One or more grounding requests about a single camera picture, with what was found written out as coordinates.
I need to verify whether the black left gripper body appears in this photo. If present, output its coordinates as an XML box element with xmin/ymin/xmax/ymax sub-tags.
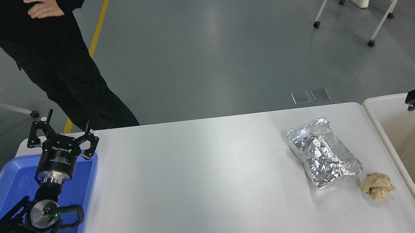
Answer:
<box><xmin>33</xmin><ymin>141</ymin><xmax>82</xmax><ymax>180</ymax></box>

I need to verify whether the person's hand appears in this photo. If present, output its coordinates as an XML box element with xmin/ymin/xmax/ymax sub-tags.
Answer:
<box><xmin>24</xmin><ymin>0</ymin><xmax>66</xmax><ymax>20</ymax></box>

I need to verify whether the person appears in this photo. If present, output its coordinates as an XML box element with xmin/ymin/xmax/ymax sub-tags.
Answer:
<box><xmin>0</xmin><ymin>0</ymin><xmax>141</xmax><ymax>142</ymax></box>

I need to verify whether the crumpled tan paper ball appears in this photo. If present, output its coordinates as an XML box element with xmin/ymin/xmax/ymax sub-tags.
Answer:
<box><xmin>360</xmin><ymin>170</ymin><xmax>397</xmax><ymax>203</ymax></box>

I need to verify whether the clear floor plate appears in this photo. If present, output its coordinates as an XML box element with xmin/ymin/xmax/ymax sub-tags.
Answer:
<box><xmin>291</xmin><ymin>90</ymin><xmax>312</xmax><ymax>106</ymax></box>
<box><xmin>311</xmin><ymin>87</ymin><xmax>331</xmax><ymax>103</ymax></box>

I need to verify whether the crumpled silver foil tray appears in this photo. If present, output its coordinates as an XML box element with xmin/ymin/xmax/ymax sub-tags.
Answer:
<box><xmin>286</xmin><ymin>114</ymin><xmax>365</xmax><ymax>192</ymax></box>

